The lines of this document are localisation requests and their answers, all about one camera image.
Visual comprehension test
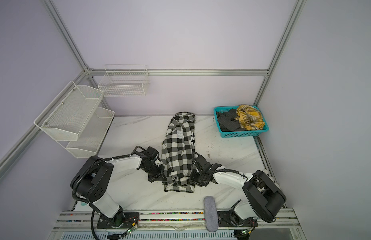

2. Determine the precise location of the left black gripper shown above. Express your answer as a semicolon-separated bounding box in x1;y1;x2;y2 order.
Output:
141;163;167;183

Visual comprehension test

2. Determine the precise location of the black white checkered shirt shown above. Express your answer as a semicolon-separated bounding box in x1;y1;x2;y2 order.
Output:
160;112;195;194

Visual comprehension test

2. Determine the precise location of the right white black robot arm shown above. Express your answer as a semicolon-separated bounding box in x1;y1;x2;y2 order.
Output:
191;153;286;227

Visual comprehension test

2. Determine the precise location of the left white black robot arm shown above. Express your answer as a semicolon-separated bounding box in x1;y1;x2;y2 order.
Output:
70;146;165;229

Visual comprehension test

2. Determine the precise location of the grey foam microphone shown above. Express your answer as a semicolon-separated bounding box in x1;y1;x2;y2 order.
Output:
203;196;219;233

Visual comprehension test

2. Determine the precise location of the teal plastic basket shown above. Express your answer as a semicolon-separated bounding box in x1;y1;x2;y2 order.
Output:
214;106;269;138

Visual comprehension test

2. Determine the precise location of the dark grey striped shirt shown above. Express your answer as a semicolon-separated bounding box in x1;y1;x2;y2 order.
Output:
216;109;246;132

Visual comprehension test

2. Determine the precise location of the yellow plaid shirt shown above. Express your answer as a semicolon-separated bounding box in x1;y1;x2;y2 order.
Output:
236;105;265;131

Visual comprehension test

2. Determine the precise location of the white mesh two-tier shelf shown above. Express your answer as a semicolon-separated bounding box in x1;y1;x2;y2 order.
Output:
34;81;115;159

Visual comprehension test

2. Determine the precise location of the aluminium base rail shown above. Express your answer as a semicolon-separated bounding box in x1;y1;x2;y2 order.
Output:
48;209;306;240

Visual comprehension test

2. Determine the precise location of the white wire wall basket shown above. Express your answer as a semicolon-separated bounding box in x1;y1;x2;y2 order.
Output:
98;65;150;97

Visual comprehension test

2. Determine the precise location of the aluminium frame profile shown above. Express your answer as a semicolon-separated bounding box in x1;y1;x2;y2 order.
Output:
87;69;269;77

